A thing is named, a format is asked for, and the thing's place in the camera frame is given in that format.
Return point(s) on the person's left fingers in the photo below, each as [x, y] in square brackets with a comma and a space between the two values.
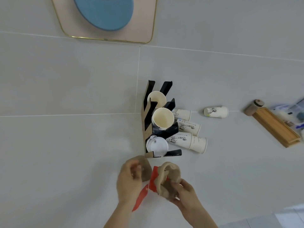
[135, 172]

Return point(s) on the red paper wrapper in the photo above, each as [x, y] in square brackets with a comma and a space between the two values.
[154, 181]

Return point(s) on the long wooden box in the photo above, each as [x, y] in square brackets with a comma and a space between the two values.
[276, 127]

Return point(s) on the person's right fingers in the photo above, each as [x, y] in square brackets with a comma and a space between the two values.
[178, 187]

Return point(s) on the blue round seat cushion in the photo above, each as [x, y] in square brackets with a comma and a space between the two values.
[104, 11]

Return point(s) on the person's left forearm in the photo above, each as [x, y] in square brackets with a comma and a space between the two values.
[121, 216]

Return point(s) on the round wooden jar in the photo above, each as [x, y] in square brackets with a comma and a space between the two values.
[253, 107]

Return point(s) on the clear plastic storage box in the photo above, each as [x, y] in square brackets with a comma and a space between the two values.
[291, 113]

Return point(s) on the person's right hand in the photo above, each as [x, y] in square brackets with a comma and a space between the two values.
[188, 197]

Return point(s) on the white paper cup open mouth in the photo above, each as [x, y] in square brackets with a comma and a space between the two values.
[157, 98]
[162, 118]

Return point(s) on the stack of white cup lids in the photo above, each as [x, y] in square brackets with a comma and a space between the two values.
[157, 145]

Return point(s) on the person's left hand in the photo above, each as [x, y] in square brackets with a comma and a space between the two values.
[127, 185]

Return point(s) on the brown paper cup sleeve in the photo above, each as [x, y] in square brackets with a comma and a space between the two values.
[172, 175]
[146, 172]

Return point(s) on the white paper cup floral print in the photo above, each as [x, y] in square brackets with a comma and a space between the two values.
[190, 127]
[199, 144]
[182, 114]
[216, 112]
[180, 140]

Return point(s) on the pink base with gold rim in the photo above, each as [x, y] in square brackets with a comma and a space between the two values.
[142, 28]

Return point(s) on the person's right forearm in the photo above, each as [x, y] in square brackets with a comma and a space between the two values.
[201, 218]

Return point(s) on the black and wood cup rack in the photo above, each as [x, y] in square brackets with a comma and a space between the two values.
[145, 123]

